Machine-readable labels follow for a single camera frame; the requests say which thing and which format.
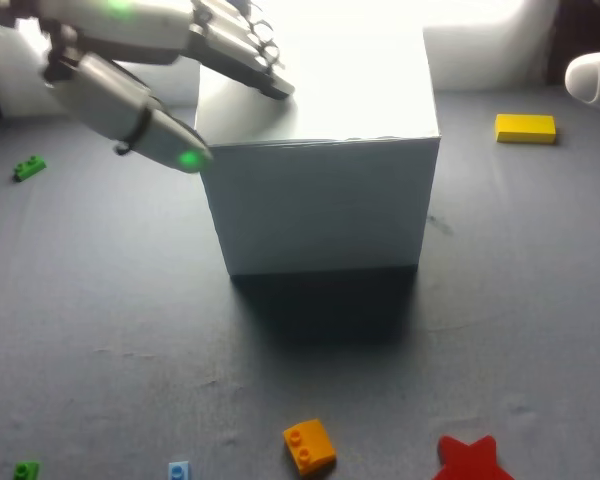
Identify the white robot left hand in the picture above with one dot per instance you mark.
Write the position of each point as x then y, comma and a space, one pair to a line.
130, 30

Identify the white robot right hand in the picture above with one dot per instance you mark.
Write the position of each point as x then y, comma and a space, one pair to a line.
595, 77

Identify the cardboard box with flaps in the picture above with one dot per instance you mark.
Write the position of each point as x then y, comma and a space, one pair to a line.
320, 200

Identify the yellow-orange flat block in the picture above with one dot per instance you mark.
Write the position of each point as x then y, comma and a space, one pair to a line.
525, 127

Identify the white backdrop sheet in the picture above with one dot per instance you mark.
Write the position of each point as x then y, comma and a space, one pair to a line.
480, 50

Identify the green toy brick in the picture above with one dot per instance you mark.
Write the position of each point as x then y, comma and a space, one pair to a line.
27, 471
29, 170

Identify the grey table cloth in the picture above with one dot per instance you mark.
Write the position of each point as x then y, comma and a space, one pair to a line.
105, 325

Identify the red star toy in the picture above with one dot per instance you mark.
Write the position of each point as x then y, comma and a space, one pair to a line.
472, 460

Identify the blue toy brick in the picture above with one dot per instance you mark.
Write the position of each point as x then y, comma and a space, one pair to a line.
180, 471

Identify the orange toy brick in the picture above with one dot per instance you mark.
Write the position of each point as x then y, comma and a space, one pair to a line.
310, 446

